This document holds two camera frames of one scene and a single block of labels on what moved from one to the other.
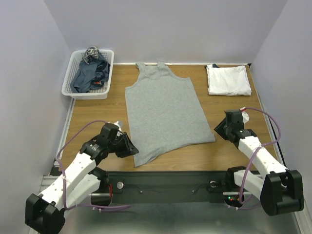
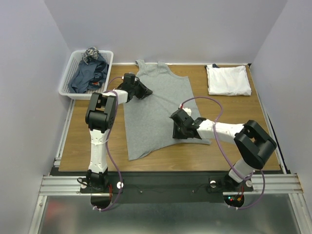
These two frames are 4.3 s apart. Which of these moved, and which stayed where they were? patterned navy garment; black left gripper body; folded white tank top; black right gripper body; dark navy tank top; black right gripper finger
Moved: black right gripper body; black left gripper body; black right gripper finger
Stayed: folded white tank top; dark navy tank top; patterned navy garment
